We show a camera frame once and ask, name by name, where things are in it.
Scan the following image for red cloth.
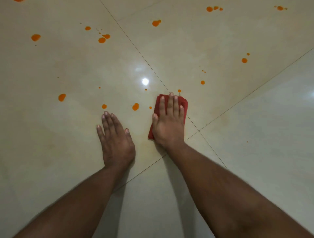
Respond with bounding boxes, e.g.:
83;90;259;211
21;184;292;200
148;94;189;141

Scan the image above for person's right forearm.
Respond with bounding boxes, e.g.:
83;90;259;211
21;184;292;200
166;142;314;238

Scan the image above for orange liquid spill drops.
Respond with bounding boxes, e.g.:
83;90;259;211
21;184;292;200
13;0;288;111

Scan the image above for cream tiled floor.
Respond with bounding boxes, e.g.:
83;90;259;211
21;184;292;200
0;0;314;238

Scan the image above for person's left hand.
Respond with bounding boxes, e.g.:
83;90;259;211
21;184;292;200
96;111;136;170

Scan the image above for person's left forearm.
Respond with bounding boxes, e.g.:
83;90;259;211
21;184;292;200
13;166;128;238

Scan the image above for person's right hand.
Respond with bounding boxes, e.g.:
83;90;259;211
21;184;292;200
152;92;186;149

